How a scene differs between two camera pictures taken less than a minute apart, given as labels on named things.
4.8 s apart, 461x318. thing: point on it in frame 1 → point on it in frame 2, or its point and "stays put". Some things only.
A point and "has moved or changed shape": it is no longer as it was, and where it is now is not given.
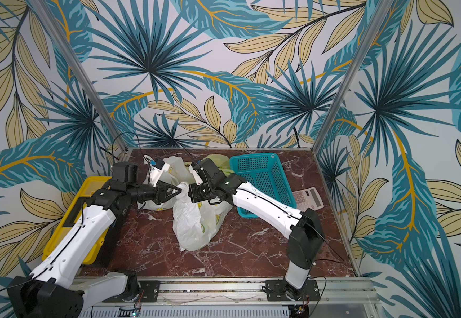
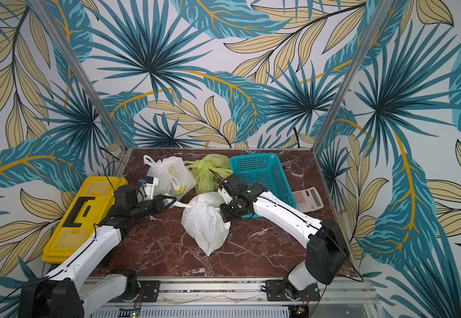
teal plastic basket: [265, 173] stays put
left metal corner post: [46, 10] stays put
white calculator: [308, 198] stays put
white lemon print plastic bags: [195, 224] has moved or changed shape
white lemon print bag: [179, 175] has moved or changed shape
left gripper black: [163, 192] → [157, 204]
